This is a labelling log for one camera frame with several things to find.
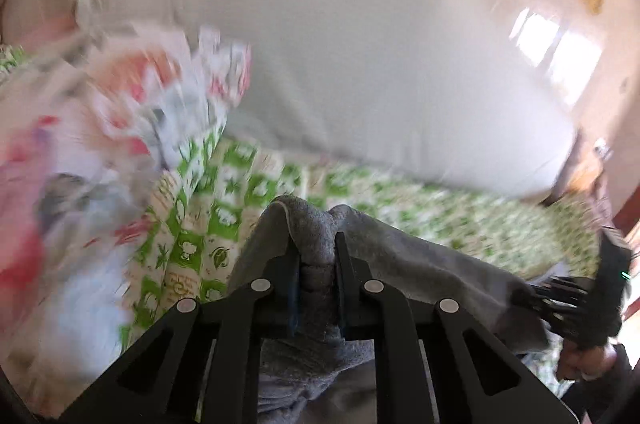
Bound green patterned bed sheet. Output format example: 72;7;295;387
117;124;601;355

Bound person's right hand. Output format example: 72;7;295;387
556;338;622;382

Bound brown patterned cushion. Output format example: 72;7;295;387
547;131;615;207

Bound red-brown wooden furniture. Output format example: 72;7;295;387
611;191;640;252

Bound grey pants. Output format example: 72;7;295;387
227;194;551;424

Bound pink floral printed blanket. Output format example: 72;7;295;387
0;24;252;405

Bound white striped pillow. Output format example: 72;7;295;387
75;0;581;205

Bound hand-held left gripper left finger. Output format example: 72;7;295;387
60;249;304;424

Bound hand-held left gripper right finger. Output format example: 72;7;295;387
334;231;576;424

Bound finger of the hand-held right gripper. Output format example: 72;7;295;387
529;276;592;341

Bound person's right forearm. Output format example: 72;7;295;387
560;344;635;421

